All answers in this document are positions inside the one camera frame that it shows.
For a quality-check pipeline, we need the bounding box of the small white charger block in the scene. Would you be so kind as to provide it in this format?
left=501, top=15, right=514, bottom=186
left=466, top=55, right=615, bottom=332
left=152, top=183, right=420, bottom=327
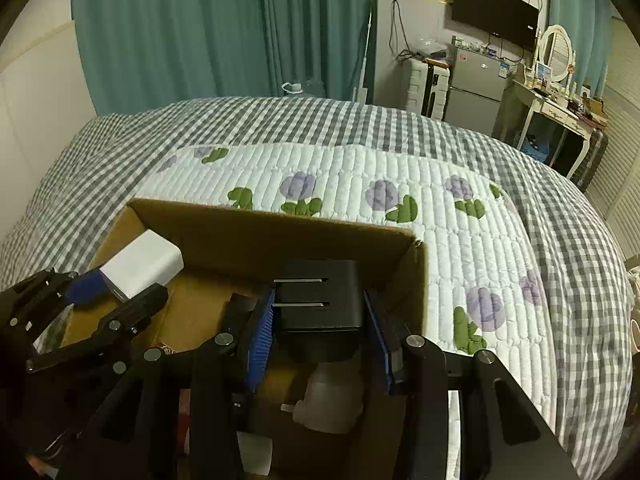
left=100, top=230, right=184, bottom=302

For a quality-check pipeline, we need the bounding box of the white bottle red cap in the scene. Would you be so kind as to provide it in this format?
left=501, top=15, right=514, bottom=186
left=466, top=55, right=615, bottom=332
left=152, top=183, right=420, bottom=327
left=280, top=353, right=364, bottom=434

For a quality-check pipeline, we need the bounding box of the black power adapter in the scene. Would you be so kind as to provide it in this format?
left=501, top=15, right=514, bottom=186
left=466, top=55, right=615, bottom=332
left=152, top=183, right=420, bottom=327
left=273, top=260, right=362, bottom=364

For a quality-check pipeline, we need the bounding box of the red patterned card box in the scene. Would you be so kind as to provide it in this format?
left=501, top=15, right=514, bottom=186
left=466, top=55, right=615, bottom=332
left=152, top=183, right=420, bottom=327
left=156, top=342, right=193, bottom=456

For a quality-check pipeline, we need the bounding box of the brown cardboard box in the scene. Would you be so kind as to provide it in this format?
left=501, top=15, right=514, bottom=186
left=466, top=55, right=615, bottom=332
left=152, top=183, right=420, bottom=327
left=62, top=197, right=430, bottom=480

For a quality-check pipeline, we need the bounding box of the white floral quilted mat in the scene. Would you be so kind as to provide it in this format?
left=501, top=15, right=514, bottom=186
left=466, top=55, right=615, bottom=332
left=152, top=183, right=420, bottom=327
left=129, top=171, right=551, bottom=479

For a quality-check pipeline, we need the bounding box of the grey checkered bed cover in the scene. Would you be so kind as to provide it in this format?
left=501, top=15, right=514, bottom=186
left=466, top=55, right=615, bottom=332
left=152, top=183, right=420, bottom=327
left=1, top=98, right=631, bottom=479

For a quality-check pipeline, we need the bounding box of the white louvered wardrobe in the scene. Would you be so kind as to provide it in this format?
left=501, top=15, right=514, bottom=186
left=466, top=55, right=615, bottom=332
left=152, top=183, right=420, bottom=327
left=586, top=18, right=639, bottom=258

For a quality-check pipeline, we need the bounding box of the large green curtain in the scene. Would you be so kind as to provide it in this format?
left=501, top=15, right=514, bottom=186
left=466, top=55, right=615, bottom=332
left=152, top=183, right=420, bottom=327
left=70, top=0, right=372, bottom=115

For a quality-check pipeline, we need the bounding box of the white dressing table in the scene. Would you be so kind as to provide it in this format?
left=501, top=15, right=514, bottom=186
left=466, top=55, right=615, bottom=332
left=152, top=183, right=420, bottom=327
left=492, top=79, right=597, bottom=179

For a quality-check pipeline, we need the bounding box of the white suitcase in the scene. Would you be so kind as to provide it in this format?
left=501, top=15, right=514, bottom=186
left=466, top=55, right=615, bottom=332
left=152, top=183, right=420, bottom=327
left=401, top=58, right=450, bottom=120

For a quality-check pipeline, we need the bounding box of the small silver refrigerator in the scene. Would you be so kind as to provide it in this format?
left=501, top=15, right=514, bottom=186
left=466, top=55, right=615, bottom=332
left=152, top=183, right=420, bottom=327
left=444, top=48, right=510, bottom=136

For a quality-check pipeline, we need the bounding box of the oval white vanity mirror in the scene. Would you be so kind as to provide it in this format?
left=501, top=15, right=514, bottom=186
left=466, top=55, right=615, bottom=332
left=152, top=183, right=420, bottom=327
left=534, top=25, right=575, bottom=82

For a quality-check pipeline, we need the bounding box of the narrow green curtain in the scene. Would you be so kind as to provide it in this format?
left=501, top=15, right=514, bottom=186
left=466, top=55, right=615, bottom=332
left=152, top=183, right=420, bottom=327
left=548, top=0, right=612, bottom=98

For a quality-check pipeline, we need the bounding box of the white mop handle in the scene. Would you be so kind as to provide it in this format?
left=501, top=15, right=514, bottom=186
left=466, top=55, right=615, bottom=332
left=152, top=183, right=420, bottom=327
left=352, top=10, right=372, bottom=104

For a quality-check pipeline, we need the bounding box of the black wall television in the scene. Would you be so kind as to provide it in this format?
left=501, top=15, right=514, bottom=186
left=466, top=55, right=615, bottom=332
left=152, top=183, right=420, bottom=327
left=451, top=0, right=539, bottom=52

